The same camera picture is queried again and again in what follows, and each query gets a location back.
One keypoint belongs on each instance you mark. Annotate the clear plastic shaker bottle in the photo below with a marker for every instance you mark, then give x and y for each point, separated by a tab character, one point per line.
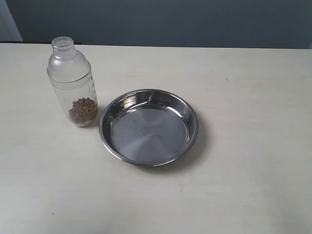
70	74

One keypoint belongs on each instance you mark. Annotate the round stainless steel dish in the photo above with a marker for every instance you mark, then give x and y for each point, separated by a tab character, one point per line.
148	127

